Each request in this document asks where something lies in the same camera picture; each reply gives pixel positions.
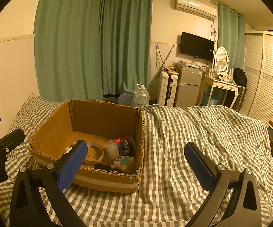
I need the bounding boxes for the black wall cables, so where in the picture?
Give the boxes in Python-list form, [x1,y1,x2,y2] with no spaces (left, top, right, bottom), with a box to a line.
[156,45,166,71]

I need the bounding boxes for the black wall television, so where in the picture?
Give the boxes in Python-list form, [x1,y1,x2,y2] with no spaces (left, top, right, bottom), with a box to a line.
[179,31,215,60]

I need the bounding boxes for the white dressing table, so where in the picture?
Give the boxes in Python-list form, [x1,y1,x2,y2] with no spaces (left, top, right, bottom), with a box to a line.
[196,74,240,110]

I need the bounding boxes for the white oval vanity mirror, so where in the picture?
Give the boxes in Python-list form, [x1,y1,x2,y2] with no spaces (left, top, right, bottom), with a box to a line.
[213,47,230,73]

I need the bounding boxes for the green checkered blanket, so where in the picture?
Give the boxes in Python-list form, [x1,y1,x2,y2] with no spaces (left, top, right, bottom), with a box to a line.
[0,94,273,227]

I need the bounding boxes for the black backpack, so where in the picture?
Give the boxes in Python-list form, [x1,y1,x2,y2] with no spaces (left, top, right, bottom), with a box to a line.
[233,68,247,87]

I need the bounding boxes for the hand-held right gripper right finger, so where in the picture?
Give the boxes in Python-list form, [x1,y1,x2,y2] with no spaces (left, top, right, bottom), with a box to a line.
[184,142,262,227]

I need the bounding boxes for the clear plastic cup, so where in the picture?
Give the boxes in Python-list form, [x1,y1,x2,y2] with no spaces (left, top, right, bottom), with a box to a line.
[64,142,77,155]

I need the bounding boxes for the large clear water jug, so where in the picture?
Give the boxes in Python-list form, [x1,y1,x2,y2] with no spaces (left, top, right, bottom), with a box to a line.
[133,83,150,107]

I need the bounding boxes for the white air conditioner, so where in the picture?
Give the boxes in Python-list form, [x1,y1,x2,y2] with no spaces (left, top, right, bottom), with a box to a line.
[174,0,218,21]

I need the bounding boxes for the white animal figurine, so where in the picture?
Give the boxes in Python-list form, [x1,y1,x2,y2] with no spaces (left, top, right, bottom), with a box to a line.
[110,156,136,174]

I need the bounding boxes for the brown cardboard box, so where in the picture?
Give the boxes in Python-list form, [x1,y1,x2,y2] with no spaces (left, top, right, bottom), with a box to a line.
[28,99,145,194]

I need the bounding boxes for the white tape roll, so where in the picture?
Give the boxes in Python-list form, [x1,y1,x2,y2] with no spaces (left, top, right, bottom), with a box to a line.
[83,141,104,167]

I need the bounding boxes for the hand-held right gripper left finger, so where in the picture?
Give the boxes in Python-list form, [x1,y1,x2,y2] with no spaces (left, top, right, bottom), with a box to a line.
[9,140,88,227]

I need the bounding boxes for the narrow green curtain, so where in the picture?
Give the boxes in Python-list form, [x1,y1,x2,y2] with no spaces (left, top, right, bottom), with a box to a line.
[218,3,246,71]

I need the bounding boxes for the white louvered wardrobe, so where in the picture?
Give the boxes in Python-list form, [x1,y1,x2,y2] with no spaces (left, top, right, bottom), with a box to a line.
[239,31,273,127]

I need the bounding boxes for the blue plastic bag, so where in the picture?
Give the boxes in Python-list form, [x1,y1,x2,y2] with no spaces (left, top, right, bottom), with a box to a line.
[118,92,135,105]

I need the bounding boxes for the white ribbed suitcase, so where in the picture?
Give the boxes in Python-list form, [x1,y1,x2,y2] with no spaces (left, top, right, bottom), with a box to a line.
[157,72,178,107]

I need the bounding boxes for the dark suitcase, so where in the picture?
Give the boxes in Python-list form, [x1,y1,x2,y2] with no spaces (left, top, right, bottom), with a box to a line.
[231,85,246,113]

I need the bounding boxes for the clear plastic bottle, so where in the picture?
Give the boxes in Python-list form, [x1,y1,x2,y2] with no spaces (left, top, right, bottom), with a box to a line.
[103,136,136,159]

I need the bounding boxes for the broom stick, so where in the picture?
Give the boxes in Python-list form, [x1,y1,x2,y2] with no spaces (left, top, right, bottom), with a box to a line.
[149,46,174,87]

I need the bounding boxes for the silver small fridge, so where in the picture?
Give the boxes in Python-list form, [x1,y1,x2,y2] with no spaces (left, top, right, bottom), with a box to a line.
[175,62,203,108]

